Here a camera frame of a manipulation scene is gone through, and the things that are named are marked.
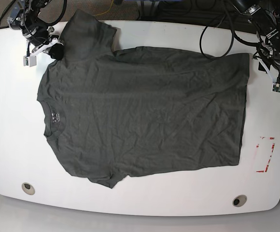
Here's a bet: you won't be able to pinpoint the right table cable grommet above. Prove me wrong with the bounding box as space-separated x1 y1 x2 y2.
232 195 247 207

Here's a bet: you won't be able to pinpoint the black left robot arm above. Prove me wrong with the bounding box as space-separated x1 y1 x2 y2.
230 0 280 85

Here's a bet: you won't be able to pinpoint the red tape rectangle marking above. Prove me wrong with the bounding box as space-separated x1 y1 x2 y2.
254 137 276 173

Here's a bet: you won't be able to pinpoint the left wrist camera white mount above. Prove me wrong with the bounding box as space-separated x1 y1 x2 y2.
253 56 280 93

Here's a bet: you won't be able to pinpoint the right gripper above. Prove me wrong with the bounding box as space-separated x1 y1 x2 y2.
21 26 64 60

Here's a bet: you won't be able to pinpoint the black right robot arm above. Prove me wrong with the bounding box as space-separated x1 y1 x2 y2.
7 0 67 67

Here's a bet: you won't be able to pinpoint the table cable grommet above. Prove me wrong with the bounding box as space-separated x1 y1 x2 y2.
232 195 247 207
22 183 35 195

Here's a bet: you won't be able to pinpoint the left table cable grommet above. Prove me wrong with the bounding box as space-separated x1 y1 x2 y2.
22 183 35 195

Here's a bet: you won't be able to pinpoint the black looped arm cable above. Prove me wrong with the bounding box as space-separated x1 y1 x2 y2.
199 9 235 58

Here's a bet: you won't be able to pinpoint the dark grey t-shirt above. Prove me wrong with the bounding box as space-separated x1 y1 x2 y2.
37 10 250 188

